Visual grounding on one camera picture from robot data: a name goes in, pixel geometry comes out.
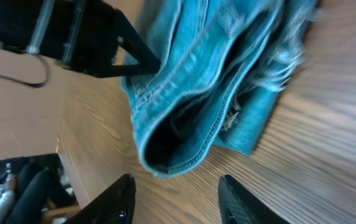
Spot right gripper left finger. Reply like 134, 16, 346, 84
63, 174, 136, 224

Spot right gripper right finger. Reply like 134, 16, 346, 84
218, 175, 289, 224

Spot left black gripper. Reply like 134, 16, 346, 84
0, 0, 119, 78

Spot light blue denim jeans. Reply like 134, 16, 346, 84
121, 0, 317, 179

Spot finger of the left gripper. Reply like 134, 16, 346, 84
95, 9, 161, 78

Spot seated person in background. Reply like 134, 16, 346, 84
0, 162, 74, 224

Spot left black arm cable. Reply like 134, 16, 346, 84
0, 54, 51, 89

